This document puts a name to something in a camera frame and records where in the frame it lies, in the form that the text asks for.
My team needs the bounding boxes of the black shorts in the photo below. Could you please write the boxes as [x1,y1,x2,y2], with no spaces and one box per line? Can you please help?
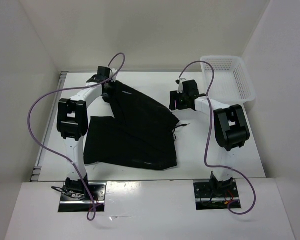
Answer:
[83,81,180,171]

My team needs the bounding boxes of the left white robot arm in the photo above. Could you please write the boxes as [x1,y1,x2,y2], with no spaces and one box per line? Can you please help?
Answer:
[56,66,118,200]

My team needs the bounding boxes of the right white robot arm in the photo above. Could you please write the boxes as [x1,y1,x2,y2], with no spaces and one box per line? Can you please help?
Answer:
[169,78,250,197]

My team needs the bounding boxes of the white plastic basket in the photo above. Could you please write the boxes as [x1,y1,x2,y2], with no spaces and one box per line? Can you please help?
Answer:
[200,55,256,104]

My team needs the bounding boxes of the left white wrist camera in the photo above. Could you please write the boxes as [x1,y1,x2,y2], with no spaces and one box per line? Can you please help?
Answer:
[110,68,118,82]

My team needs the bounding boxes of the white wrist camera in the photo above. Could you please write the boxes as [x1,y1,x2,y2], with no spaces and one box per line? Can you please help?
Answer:
[175,78,186,94]
[110,68,118,82]

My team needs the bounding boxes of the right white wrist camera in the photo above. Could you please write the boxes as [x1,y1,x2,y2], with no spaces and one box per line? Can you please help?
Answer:
[175,78,186,94]

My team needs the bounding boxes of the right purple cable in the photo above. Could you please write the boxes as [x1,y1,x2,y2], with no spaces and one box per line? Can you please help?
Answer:
[177,61,258,215]

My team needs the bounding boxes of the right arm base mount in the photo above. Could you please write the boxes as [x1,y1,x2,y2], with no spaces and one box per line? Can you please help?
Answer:
[193,179,242,211]

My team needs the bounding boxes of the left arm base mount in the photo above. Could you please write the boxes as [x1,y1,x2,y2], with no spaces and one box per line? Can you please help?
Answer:
[51,182,107,213]

